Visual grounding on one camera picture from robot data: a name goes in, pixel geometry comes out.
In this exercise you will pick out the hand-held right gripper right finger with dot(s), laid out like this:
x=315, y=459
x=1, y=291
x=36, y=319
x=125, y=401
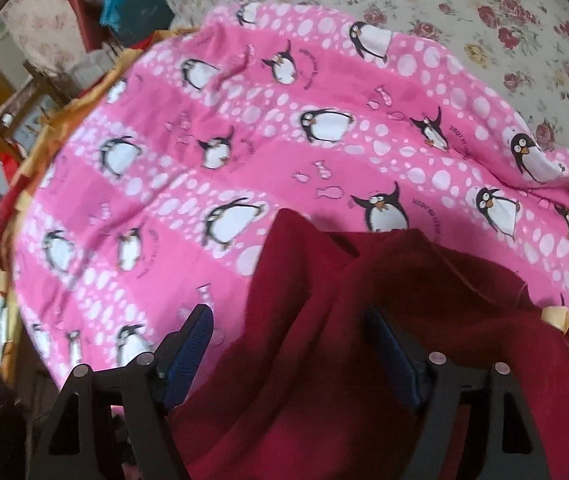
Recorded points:
x=394, y=355

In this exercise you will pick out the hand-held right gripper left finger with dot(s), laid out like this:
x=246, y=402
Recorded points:
x=189, y=350

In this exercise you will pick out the dark red fleece garment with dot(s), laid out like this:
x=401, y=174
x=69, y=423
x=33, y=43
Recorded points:
x=314, y=360

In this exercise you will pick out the floral pillow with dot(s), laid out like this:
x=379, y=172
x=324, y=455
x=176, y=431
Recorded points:
x=34, y=25

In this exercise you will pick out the wooden chair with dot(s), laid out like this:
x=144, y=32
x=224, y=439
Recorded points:
x=39, y=77

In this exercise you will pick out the teal bag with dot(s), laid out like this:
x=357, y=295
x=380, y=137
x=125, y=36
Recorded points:
x=129, y=10

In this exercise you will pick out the red cloth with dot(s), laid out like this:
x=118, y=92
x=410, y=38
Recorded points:
x=77, y=15

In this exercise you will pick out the pink penguin print blanket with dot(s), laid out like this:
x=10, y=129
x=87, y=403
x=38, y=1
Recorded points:
x=264, y=110

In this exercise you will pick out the floral bedsheet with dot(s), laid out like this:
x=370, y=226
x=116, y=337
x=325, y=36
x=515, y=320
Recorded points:
x=464, y=0

